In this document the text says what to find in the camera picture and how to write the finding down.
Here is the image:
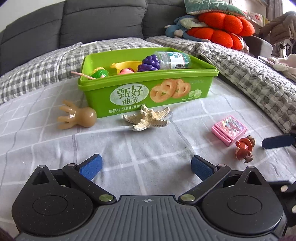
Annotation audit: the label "white bookshelf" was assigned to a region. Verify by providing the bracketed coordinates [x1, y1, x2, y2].
[241, 0, 283, 27]

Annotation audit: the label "dark grey sofa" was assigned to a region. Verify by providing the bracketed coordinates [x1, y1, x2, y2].
[1, 1, 186, 75]

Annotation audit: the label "grey chair with jacket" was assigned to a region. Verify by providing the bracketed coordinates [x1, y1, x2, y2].
[244, 10, 296, 58]

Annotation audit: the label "cotton swab jar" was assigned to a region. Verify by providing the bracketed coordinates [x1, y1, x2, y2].
[155, 51, 192, 70]

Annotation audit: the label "tan toy octopus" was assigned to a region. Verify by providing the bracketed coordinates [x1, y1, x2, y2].
[57, 100, 97, 130]

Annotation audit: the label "green plastic cookie box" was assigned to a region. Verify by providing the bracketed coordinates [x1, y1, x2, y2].
[78, 47, 218, 118]

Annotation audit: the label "red brown toy figure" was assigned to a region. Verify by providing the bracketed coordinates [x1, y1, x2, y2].
[235, 135, 255, 163]

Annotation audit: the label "red flower cushion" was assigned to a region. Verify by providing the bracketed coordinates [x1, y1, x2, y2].
[187, 12, 255, 51]

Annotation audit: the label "light grey grid blanket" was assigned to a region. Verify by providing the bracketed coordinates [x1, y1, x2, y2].
[1, 78, 295, 236]

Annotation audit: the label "blue plush monkey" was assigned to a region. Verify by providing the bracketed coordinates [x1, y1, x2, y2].
[165, 15, 210, 42]

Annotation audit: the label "grey patterned quilt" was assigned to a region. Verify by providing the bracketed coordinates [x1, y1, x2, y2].
[196, 43, 296, 134]

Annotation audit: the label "grey checkered quilt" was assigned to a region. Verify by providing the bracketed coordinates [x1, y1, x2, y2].
[0, 37, 202, 105]

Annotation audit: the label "green yellow toy corn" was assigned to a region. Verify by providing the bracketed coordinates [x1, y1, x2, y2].
[91, 67, 109, 79]

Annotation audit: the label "yellow toy pot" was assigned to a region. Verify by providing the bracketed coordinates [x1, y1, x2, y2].
[110, 61, 142, 74]

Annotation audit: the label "green snowflake pillow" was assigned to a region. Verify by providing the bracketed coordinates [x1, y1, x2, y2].
[184, 0, 246, 16]

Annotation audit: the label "purple toy grapes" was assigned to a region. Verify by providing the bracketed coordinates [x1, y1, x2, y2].
[137, 54, 161, 72]

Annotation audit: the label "pink toy case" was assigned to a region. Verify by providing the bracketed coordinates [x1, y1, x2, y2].
[212, 115, 247, 147]

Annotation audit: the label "white starfish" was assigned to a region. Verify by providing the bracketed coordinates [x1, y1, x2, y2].
[122, 104, 170, 132]

